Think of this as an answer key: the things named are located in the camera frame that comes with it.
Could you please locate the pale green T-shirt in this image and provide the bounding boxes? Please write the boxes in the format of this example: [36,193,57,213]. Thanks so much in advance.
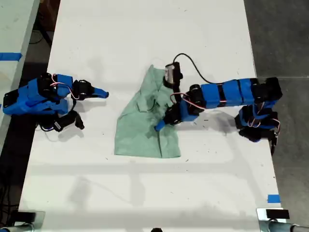
[113,63,182,159]

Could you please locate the long blue tape strip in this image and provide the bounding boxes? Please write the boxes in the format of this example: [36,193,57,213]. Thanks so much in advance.
[0,52,23,61]

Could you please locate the pale side table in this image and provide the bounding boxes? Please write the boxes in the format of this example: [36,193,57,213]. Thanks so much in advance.
[0,0,41,150]

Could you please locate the black table clamp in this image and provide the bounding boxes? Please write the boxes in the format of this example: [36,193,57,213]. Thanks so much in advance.
[269,130,281,155]

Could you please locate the small black box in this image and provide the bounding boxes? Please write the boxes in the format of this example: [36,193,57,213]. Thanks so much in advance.
[17,211,37,222]
[265,209,290,219]

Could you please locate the black camera stalk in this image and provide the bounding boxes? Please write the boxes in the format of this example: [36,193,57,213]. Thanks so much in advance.
[172,83,183,104]

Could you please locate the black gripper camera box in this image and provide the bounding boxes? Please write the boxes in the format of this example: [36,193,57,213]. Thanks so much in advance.
[53,111,85,133]
[162,61,183,88]

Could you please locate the black camera cable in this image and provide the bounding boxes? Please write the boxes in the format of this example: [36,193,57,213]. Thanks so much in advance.
[173,53,224,85]
[36,122,58,133]

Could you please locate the silver metal bracket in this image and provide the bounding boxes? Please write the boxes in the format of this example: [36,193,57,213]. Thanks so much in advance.
[0,210,46,232]
[256,207,309,232]

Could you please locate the black floor cables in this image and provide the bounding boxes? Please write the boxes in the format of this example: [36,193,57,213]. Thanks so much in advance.
[0,185,19,227]

